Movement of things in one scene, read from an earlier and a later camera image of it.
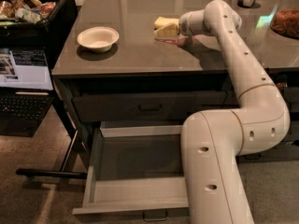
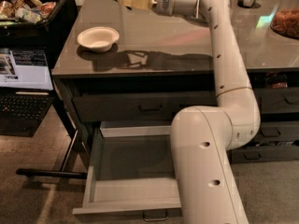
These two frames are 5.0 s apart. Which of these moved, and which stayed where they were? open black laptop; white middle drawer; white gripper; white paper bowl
Moved: white gripper
Stayed: open black laptop; white paper bowl; white middle drawer
